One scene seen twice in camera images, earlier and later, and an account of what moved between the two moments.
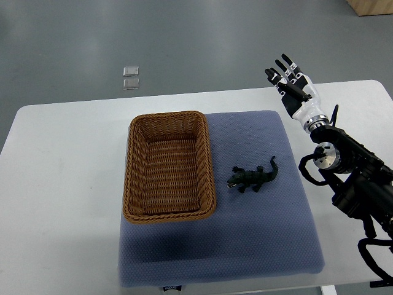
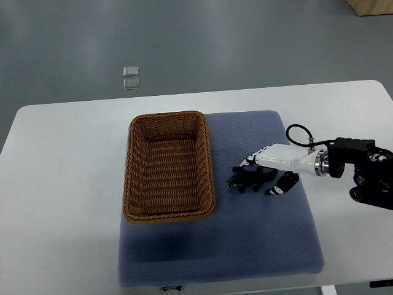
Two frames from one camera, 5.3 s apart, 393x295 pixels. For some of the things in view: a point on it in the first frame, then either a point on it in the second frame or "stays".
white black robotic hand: x=299 y=94 -> x=290 y=161
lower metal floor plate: x=131 y=83 stays
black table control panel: x=381 y=283 stays
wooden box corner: x=371 y=7 stays
